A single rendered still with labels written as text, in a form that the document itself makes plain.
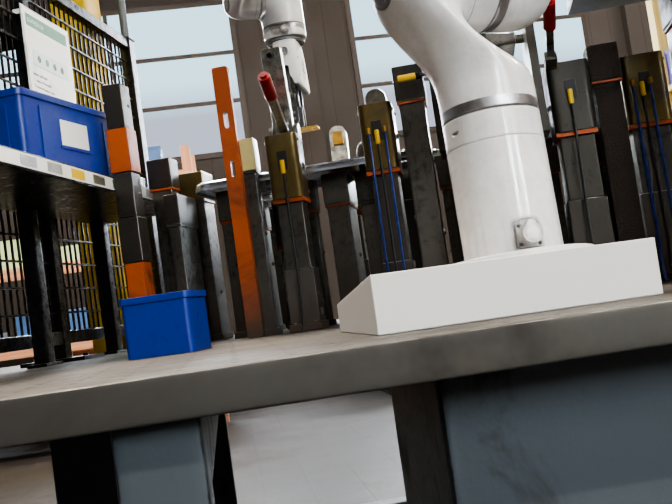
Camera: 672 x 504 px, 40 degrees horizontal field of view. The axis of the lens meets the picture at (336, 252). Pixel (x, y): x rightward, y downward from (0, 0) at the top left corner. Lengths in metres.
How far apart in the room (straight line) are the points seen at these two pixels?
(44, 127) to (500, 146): 0.83
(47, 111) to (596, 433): 1.06
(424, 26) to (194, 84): 7.55
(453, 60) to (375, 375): 0.46
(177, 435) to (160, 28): 8.05
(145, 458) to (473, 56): 0.60
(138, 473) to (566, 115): 0.98
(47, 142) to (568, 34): 8.06
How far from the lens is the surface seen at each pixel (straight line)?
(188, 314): 1.36
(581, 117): 1.56
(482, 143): 1.09
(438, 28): 1.12
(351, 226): 1.74
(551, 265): 1.00
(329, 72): 8.74
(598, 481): 1.01
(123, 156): 1.73
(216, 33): 8.76
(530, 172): 1.09
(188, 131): 8.54
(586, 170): 1.56
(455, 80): 1.12
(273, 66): 1.69
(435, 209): 1.53
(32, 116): 1.60
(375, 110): 1.58
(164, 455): 0.83
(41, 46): 2.13
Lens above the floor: 0.74
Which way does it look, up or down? 3 degrees up
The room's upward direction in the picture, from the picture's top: 8 degrees counter-clockwise
